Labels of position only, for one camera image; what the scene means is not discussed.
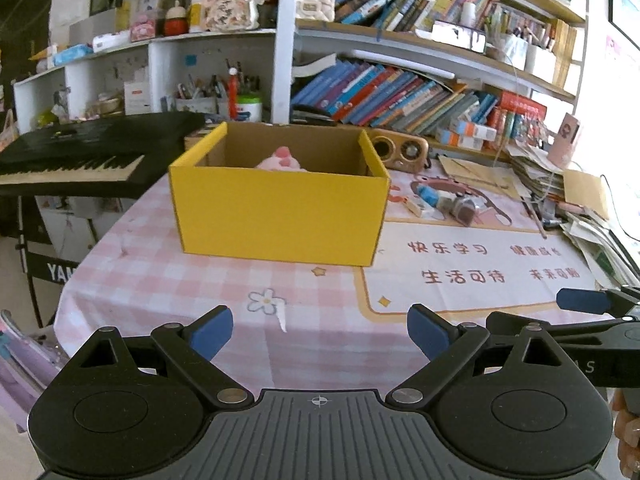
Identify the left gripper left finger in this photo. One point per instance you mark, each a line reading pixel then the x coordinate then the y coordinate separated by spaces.
pixel 189 351

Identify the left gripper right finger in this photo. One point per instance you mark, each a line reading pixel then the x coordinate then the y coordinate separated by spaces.
pixel 449 350

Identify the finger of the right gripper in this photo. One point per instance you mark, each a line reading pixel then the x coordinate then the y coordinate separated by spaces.
pixel 617 302
pixel 505 324

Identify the blue toy truck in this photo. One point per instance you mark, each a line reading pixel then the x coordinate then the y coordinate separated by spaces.
pixel 460 207

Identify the small red white box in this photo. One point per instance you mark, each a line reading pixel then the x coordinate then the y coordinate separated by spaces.
pixel 416 207

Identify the pink plush paw toy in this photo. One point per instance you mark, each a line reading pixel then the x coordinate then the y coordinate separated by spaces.
pixel 281 160

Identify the blue wrapper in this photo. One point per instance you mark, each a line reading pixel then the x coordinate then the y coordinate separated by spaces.
pixel 428 194

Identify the person's right hand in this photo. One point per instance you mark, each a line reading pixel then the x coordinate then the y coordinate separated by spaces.
pixel 626 431

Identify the pile of papers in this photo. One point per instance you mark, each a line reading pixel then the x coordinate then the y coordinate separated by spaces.
pixel 612 262

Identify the pink checkered table mat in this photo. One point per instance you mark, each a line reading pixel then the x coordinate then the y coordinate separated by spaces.
pixel 314 326

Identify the brown paper envelope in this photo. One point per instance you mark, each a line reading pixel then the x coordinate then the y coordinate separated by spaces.
pixel 585 190

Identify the flat cardboard sheets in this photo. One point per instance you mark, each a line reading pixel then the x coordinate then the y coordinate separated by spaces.
pixel 499 180

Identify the yellow cardboard box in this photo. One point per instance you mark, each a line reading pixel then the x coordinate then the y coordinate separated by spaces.
pixel 330 213

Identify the orange white medicine box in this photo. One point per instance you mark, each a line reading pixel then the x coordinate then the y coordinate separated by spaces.
pixel 473 130

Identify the brown retro radio speaker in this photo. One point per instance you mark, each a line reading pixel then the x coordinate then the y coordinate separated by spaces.
pixel 400 151

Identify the black electronic keyboard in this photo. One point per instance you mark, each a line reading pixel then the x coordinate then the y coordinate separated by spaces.
pixel 120 156

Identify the white green lidded jar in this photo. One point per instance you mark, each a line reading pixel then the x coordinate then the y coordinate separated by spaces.
pixel 249 107

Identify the red pen bottle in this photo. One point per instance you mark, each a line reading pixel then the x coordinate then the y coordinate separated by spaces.
pixel 233 90

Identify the row of leaning books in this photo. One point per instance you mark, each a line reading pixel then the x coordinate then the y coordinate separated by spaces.
pixel 385 96

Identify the white bookshelf unit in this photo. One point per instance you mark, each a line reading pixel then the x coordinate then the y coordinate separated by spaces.
pixel 176 54

